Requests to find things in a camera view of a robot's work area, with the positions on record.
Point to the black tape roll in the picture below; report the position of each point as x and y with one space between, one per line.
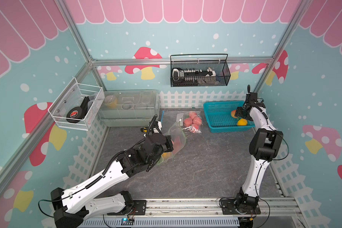
78 113

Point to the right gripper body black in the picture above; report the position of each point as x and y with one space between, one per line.
240 112

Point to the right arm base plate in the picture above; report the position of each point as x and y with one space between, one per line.
230 207

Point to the translucent green storage box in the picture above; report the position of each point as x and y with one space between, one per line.
128 108

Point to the pink peach front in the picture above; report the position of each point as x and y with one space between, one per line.
177 142

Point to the clear acrylic wall bin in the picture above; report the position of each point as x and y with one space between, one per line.
73 97

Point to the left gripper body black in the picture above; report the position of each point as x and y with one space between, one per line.
167 147

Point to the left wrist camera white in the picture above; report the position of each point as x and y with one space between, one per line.
158 127

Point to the red orange peach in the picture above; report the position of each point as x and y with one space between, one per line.
233 114

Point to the black wire mesh basket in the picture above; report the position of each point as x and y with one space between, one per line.
218 62

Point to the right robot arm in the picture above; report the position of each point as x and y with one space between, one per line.
263 148

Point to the clear blue zip-top bag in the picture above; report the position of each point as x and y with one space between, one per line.
170 116

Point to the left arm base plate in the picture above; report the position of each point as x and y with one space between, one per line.
137 208

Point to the small green circuit board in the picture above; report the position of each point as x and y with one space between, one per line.
127 221

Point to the white black items in basket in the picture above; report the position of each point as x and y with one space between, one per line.
193 77

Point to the teal plastic basket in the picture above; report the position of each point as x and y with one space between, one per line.
219 118

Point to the yellow peach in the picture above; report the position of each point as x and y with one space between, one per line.
167 156
242 122

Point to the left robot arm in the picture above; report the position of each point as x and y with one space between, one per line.
74 205

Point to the green zipper bag with coasters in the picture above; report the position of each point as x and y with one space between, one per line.
175 131

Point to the large pink peach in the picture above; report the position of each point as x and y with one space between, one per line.
187 122

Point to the yellow black utility knife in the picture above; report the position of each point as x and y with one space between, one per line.
144 129

